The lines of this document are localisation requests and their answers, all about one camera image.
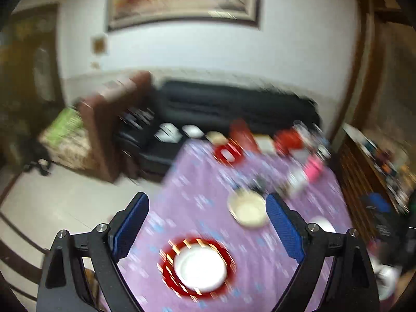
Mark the patterned fabric seat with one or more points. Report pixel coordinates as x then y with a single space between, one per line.
65 136

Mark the beige bowl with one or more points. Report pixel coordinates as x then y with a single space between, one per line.
248 211

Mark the small white paper bowl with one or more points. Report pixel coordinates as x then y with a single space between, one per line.
200 268

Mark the small beige dish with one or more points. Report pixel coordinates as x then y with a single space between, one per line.
216 137

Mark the bottle with pink knit sleeve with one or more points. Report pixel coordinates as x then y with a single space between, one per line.
313 168

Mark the purple floral tablecloth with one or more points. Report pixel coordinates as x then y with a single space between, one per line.
195 201

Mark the dark wooden cabinet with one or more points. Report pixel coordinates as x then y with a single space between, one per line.
29 55

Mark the red container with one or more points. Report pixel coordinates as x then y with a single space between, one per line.
287 141

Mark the beige flat box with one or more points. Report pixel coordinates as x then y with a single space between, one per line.
265 144

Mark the black sofa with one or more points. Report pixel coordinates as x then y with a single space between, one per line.
227 107

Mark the small white dish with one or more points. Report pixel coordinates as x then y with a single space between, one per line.
193 130
169 131

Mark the wooden brick-pattern cabinet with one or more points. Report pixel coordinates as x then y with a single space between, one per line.
354 169

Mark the wooden door frame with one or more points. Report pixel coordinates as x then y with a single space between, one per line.
364 55

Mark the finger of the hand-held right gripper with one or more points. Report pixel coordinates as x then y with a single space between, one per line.
377 202

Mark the small wall plaque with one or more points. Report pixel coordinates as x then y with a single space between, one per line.
99 45

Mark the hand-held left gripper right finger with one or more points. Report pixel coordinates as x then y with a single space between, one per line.
286 230

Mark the red glass plate gold rim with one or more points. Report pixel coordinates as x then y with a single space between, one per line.
201 241

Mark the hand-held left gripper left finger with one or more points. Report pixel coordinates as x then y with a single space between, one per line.
130 227

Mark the white fabric item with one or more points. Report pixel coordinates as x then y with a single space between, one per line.
386 279

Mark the red box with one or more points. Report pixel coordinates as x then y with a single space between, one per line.
242 133

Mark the brown wooden chair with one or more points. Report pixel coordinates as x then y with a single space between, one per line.
107 136

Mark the white plastic jar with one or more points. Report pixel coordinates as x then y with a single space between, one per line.
297 179

